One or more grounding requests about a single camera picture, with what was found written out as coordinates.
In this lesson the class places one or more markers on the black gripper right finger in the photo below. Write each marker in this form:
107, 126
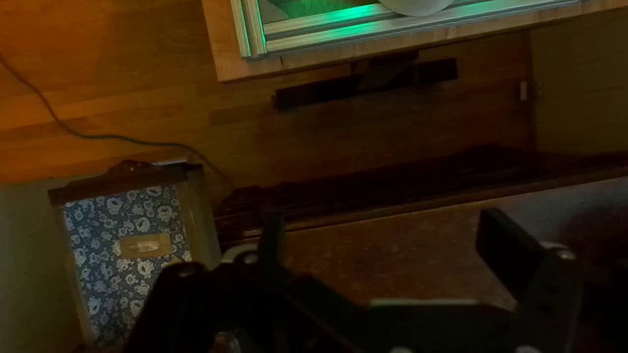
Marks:
531, 275

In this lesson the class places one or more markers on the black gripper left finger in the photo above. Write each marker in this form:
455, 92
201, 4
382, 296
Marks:
272, 247

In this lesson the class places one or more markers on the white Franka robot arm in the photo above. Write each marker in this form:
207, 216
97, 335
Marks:
415, 4

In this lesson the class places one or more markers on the brown paper sachet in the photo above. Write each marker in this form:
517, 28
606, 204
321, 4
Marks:
144, 245

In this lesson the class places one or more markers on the wooden drawer blue floral lining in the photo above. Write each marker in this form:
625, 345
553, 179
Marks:
111, 216

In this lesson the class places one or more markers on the dark wooden side table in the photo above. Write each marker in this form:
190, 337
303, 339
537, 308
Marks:
405, 255

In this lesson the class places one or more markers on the wooden platform with green lights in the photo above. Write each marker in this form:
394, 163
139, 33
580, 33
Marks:
341, 32

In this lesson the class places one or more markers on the grey floor mat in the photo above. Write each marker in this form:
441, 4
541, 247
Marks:
27, 275

